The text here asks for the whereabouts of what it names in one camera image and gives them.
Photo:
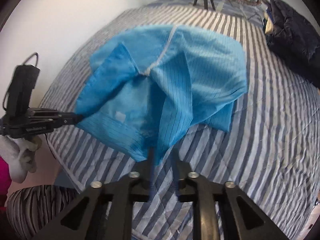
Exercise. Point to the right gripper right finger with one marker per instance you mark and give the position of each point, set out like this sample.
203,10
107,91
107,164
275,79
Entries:
180,171

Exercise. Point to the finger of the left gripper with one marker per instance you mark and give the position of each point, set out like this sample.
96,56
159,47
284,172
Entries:
56,124
45,113

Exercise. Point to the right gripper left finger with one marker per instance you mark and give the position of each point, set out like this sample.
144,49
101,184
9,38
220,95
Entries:
147,175

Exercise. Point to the blue work garment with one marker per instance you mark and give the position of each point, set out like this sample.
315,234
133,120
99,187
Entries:
150,84

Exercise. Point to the pink left sleeve forearm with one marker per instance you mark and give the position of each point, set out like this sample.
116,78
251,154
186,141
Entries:
5,181

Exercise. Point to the left hand white glove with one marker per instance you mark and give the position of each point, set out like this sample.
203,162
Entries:
19,154

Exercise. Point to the zebra striped trouser leg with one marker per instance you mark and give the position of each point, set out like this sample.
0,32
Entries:
30,209

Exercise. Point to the striped blue white quilt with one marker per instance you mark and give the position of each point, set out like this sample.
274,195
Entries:
271,151

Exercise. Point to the cream folded garment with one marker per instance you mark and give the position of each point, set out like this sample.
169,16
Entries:
268,25

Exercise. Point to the dark navy down jacket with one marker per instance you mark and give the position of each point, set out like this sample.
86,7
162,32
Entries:
295,40

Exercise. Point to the blue checked bed sheet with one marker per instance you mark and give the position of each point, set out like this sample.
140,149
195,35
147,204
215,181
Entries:
230,7

